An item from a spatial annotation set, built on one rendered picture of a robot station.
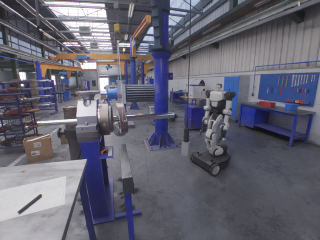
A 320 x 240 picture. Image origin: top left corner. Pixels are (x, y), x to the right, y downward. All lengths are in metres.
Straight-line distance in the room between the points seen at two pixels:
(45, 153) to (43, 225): 2.95
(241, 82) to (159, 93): 3.84
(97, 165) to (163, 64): 2.50
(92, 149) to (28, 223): 0.84
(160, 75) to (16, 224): 3.12
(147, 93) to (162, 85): 1.97
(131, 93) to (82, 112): 3.75
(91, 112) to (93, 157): 0.46
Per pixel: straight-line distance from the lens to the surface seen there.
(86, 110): 1.69
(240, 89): 6.50
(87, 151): 1.64
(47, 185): 1.25
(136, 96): 5.33
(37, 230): 0.96
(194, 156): 2.99
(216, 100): 2.66
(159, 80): 3.44
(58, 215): 0.98
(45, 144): 3.78
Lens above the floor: 1.50
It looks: 14 degrees down
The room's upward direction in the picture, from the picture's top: straight up
